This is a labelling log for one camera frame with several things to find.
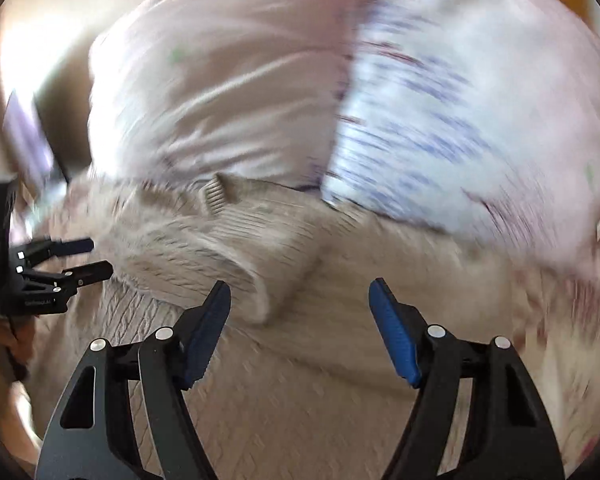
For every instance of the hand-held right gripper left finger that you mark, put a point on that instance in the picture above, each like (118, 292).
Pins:
(207, 340)

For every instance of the person's left hand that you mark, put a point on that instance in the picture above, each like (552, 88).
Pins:
(2, 345)

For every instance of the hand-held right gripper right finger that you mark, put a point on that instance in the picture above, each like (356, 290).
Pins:
(395, 335)

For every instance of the pink pillow with blue flowers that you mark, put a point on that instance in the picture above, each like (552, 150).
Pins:
(455, 110)

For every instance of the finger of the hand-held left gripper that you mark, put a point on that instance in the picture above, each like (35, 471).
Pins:
(92, 271)
(72, 246)

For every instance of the floral bed cover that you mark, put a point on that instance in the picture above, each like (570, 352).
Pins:
(555, 335)

